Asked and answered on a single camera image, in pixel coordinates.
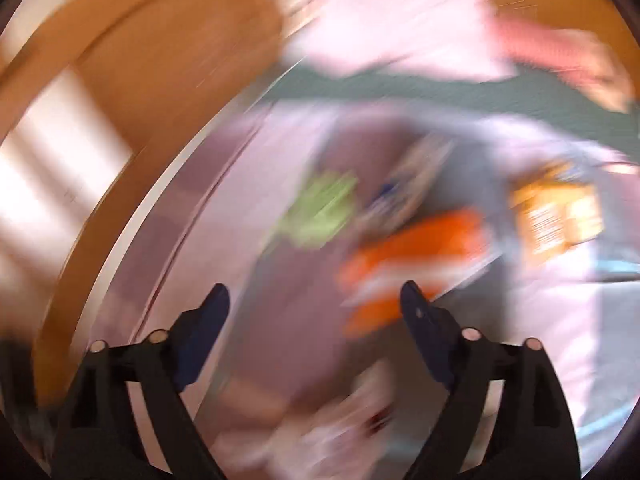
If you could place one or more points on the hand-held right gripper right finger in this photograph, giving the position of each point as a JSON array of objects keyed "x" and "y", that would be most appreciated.
[{"x": 425, "y": 332}]

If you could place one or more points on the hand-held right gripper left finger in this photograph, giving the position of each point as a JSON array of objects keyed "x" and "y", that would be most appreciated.
[{"x": 205, "y": 330}]

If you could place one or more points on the orange white wrapper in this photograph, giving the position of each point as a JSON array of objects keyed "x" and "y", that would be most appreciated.
[{"x": 415, "y": 255}]

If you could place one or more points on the pink grey checked sheet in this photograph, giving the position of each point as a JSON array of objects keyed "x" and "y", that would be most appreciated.
[{"x": 290, "y": 310}]

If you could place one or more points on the blue white wrapper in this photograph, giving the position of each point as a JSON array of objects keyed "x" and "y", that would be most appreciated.
[{"x": 400, "y": 185}]

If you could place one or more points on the green wrapper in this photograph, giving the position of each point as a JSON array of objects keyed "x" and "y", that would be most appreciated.
[{"x": 320, "y": 210}]

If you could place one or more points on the orange yellow snack packet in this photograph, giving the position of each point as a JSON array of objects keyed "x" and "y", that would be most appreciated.
[{"x": 550, "y": 215}]

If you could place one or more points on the green patterned bed mat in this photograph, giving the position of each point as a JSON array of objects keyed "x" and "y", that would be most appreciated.
[{"x": 500, "y": 95}]

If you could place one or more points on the pink pillow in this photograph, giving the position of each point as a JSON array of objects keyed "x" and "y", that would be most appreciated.
[{"x": 400, "y": 25}]

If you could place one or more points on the red striped plush toy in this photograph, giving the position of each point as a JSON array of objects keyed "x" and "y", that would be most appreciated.
[{"x": 560, "y": 50}]

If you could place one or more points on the wooden bunk bed frame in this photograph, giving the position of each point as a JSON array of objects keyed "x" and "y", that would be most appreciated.
[{"x": 175, "y": 60}]

